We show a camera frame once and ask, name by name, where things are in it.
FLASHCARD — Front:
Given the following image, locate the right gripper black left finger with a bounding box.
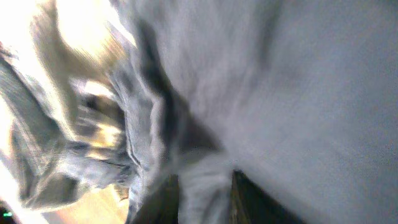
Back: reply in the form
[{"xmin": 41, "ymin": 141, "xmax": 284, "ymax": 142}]
[{"xmin": 126, "ymin": 175, "xmax": 179, "ymax": 224}]

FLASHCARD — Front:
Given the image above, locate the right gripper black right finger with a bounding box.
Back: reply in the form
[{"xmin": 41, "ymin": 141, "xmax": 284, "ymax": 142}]
[{"xmin": 229, "ymin": 171, "xmax": 305, "ymax": 224}]

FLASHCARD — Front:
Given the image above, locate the blue grey garment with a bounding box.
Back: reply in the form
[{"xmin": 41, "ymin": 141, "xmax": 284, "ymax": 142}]
[{"xmin": 1, "ymin": 1, "xmax": 397, "ymax": 223}]

